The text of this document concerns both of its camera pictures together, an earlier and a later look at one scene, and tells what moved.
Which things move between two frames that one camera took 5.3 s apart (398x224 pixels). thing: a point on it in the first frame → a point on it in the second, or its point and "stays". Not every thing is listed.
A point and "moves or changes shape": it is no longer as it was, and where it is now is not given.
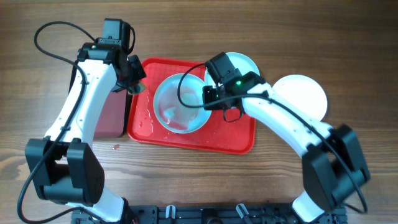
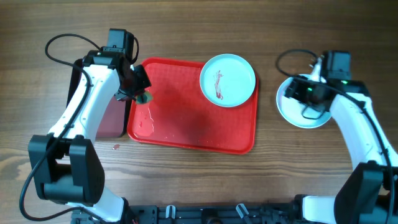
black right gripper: [209, 93] → [298, 89]
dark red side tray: [112, 119] stays
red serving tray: [231, 130] stays
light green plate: [178, 103] → [301, 114]
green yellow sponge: [138, 88] moves or changes shape
